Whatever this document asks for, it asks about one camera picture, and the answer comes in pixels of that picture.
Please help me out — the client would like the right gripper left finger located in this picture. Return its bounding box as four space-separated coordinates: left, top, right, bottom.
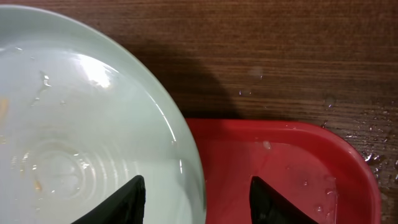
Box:
72 175 146 224

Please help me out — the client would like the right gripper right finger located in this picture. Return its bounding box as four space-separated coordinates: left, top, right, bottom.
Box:
249 176 317 224

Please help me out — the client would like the light blue plate top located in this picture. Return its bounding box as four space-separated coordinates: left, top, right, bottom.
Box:
1 4 206 223

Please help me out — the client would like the red plastic tray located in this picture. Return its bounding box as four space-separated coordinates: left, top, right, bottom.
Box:
187 118 381 224

